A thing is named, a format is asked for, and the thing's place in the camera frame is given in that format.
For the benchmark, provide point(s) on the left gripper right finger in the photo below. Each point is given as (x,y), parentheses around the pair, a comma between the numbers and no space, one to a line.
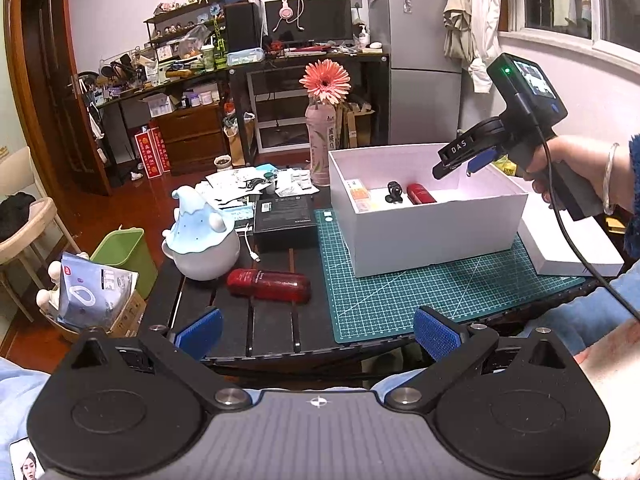
(458,351)

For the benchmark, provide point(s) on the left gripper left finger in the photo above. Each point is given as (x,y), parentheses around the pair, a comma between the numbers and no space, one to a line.
(178,356)

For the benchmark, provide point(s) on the dark red cosmetic bottle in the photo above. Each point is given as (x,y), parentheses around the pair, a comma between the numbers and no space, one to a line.
(269,285)

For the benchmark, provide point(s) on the white box lid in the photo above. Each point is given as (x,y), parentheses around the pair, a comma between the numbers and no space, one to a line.
(548,249)

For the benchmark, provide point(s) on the person right hand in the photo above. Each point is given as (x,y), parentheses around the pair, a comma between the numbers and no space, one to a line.
(594,160)

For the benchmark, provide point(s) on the green cutting mat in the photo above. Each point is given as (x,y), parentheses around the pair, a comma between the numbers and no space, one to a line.
(383,306)

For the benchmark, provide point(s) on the blue white plastic bag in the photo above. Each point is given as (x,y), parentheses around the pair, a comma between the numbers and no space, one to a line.
(91,294)

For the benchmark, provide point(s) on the blue white ceramic humidifier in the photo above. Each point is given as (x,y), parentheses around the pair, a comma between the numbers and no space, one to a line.
(202,242)

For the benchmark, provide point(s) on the white curtain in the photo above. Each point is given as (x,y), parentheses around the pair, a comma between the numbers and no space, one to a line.
(472,36)

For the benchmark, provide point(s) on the green trash bin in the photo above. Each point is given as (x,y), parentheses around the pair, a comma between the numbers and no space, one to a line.
(127,249)

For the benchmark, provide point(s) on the white storage box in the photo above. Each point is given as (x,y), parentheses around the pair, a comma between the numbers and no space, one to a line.
(473,215)

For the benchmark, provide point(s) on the silver refrigerator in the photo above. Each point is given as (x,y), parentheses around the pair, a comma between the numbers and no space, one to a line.
(425,85)

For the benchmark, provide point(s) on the black hair claw clip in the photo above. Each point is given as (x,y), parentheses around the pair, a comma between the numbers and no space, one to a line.
(394,193)

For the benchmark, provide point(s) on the black product box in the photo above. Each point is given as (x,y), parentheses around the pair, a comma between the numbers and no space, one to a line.
(277,214)

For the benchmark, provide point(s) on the stack of papers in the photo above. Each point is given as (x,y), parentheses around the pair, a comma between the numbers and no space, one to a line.
(231,187)

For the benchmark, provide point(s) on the orange white medicine box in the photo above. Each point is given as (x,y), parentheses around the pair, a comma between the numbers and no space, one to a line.
(360,195)

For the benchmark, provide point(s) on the smartphone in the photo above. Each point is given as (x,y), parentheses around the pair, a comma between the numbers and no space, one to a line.
(24,461)

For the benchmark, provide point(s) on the small ceramic pot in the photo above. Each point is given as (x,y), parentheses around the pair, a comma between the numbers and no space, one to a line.
(223,163)

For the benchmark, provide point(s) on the pink gerbera flower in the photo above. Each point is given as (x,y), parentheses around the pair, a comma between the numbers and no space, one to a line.
(326,82)

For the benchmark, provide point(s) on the red sign box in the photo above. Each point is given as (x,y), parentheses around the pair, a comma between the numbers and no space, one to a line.
(152,151)

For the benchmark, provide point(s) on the pink tea bottle vase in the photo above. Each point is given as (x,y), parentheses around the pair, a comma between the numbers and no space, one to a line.
(320,122)

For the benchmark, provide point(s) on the black computer monitor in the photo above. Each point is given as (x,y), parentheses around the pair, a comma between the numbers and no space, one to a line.
(303,21)

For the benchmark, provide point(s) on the beige chair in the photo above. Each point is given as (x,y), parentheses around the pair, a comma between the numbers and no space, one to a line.
(17,173)

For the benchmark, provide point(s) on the black desk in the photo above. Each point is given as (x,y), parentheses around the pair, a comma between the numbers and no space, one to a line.
(369,77)

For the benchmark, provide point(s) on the white drawer unit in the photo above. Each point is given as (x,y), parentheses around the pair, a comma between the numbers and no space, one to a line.
(277,110)

